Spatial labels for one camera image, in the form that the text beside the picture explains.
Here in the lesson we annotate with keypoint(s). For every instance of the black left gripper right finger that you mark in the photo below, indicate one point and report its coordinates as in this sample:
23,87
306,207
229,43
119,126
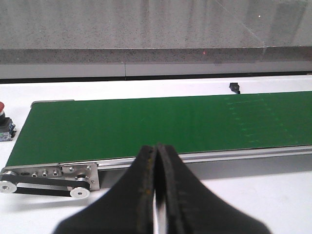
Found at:
191,208

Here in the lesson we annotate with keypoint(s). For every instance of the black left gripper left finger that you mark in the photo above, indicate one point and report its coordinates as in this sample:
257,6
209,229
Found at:
127,208

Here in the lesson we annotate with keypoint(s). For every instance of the red push button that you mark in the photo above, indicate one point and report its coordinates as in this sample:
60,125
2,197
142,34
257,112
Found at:
7,127

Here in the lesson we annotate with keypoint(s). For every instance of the small silver motor pulley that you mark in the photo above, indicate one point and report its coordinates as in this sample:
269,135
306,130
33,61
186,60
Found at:
81,191

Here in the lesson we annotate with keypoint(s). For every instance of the black drive belt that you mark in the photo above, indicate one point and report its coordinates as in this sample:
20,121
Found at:
42,186

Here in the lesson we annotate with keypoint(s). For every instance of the green conveyor belt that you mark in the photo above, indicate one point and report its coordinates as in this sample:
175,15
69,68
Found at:
68,131

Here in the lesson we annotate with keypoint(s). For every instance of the silver drive pulley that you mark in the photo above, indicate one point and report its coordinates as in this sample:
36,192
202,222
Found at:
6,186

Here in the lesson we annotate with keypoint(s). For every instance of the steel far-side end plate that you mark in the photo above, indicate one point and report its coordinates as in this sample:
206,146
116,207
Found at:
49,101

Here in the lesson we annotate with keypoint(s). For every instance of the grey stone shelf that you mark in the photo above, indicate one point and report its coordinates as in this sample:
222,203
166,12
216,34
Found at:
123,38

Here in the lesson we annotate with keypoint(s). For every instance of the steel conveyor support bracket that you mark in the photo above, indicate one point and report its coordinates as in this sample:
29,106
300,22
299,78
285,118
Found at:
88,170

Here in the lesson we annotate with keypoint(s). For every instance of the aluminium conveyor frame rail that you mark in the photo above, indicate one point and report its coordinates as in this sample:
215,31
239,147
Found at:
119,163

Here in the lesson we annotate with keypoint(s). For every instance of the black sensor with cable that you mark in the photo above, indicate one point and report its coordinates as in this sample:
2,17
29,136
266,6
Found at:
234,87

